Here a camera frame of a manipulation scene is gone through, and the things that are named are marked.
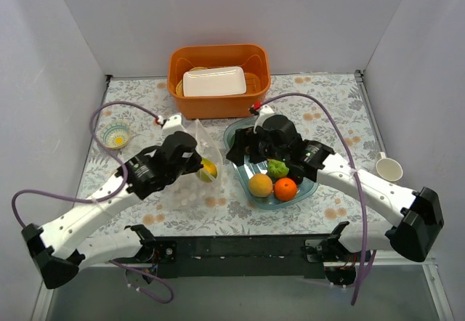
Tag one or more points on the white rectangular dish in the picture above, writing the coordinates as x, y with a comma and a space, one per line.
213, 82

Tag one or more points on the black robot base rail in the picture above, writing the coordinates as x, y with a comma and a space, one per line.
246, 256

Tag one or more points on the yellow peach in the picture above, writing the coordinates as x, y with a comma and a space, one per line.
260, 185

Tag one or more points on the green custard apple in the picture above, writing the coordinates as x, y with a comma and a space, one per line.
277, 169

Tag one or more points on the white plastic cup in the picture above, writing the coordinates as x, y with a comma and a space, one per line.
388, 168

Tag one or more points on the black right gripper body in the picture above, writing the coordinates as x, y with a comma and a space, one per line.
251, 146

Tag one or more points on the yellow plate in basket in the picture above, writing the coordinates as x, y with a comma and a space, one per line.
179, 88

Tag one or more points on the clear blue plastic tray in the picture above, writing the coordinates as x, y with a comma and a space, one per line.
248, 169

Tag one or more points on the clear zip top bag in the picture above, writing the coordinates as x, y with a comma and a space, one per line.
192, 189

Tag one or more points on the orange plastic basket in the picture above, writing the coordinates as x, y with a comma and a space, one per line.
250, 57

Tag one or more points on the small patterned bowl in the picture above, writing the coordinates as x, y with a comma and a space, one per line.
115, 135

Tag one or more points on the orange tangerine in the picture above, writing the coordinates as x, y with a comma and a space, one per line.
285, 189

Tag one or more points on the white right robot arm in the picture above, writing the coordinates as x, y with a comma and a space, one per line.
412, 220

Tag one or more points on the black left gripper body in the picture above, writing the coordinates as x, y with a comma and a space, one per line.
192, 159

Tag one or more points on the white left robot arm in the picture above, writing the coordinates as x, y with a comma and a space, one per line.
63, 247

